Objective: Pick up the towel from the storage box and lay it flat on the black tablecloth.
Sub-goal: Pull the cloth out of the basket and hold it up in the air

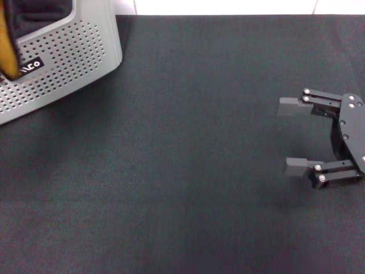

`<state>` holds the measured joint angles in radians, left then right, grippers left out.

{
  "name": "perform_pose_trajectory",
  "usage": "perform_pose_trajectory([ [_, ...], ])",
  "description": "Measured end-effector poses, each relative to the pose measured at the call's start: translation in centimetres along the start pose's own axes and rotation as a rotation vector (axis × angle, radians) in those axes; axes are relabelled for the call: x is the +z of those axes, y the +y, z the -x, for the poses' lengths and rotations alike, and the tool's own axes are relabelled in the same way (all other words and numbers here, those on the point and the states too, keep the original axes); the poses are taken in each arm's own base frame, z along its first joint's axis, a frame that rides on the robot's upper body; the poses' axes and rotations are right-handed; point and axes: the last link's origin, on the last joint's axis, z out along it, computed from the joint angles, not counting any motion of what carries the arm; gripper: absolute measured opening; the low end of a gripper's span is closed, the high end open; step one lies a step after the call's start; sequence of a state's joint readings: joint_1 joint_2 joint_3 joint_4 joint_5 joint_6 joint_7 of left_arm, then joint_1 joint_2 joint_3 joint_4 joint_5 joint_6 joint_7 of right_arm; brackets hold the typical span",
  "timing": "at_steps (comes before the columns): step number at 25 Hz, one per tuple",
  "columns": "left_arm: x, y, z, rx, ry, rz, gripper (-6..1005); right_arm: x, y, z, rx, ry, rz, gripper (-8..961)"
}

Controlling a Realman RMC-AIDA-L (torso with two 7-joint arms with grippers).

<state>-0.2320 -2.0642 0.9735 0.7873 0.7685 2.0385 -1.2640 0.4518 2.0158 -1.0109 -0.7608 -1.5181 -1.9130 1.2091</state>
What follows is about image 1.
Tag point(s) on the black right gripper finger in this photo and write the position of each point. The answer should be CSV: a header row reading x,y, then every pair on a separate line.
x,y
295,167
291,106

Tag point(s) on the black tablecloth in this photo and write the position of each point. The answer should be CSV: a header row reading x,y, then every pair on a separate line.
x,y
182,171

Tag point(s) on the dark cloth box liner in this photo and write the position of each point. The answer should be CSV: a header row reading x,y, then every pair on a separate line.
x,y
42,14

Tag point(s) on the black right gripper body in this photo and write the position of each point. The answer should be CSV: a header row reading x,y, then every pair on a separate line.
x,y
352,131

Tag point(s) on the grey perforated storage box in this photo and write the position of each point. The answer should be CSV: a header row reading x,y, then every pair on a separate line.
x,y
74,57

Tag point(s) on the yellow towel with black border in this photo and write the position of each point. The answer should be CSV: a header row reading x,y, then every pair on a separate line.
x,y
7,42

